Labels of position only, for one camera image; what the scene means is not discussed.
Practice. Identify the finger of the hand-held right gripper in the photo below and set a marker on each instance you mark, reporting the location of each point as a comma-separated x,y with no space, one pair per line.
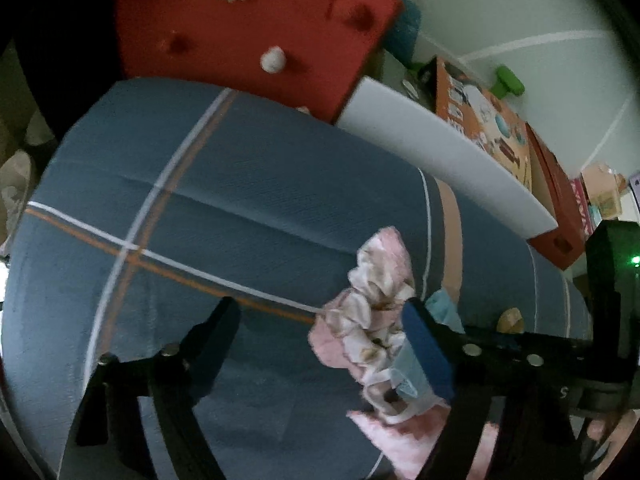
560,345

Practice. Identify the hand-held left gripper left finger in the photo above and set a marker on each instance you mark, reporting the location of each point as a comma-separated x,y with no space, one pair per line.
220,332

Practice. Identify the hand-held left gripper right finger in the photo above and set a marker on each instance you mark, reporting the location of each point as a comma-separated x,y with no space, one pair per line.
425,355

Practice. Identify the pink floral scrunchie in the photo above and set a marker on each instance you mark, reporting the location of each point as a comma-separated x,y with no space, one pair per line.
365,310

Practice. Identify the person's right hand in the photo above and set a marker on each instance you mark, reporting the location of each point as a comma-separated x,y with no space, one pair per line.
597,432

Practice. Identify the light blue face mask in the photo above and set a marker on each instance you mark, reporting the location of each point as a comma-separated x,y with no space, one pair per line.
445,310

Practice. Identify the tan bread-shaped toy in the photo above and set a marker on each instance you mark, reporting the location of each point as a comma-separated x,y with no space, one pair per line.
510,321

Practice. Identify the floral gift box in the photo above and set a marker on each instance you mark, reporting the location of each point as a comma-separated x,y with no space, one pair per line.
582,200

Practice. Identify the yellow cardboard box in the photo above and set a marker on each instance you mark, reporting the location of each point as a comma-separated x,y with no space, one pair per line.
607,195

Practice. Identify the pink fluffy cloth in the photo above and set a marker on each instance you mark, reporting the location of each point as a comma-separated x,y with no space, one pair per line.
400,445

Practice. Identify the red cardboard box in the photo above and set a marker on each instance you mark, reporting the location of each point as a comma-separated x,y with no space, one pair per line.
560,195

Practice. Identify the blue plaid blanket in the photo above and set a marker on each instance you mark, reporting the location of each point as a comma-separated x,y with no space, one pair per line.
250,185

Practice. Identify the orange printed box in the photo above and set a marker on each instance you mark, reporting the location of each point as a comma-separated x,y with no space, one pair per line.
480,115

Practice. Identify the white foam board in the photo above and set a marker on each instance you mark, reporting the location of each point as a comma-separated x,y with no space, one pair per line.
425,135

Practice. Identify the green plastic dumbbell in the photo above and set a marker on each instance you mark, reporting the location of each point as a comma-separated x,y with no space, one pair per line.
509,82

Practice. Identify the beige cloth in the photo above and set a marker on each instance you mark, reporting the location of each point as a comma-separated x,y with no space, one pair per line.
15,190

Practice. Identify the red bag with pompoms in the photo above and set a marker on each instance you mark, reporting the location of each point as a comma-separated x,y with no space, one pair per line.
225,35

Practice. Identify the teal fuzzy item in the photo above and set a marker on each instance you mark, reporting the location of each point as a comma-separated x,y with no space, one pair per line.
405,27

